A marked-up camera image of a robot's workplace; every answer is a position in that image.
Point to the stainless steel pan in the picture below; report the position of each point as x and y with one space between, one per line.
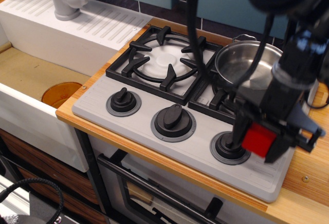
233 61

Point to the black stove knob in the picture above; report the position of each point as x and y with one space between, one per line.
123 103
224 151
173 124

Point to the black right stove knob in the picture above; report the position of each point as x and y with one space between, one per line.
224 151

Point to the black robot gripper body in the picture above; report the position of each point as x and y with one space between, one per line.
279 110

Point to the black left burner grate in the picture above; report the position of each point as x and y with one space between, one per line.
158 65

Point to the black burner grate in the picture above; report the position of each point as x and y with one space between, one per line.
158 65
210 99

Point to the grey toy stove top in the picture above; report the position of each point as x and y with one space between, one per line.
255 177

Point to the black right burner grate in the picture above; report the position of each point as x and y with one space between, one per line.
210 99

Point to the oven door with handle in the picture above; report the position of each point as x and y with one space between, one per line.
148 194

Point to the white toy sink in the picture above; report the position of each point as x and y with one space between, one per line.
39 51

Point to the black left stove knob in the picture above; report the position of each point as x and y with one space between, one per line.
123 103

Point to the red cube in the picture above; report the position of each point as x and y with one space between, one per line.
258 139

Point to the black middle stove knob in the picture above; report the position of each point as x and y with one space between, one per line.
173 124

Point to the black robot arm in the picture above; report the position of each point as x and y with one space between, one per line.
304 60

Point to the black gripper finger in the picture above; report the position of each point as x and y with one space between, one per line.
243 121
281 144

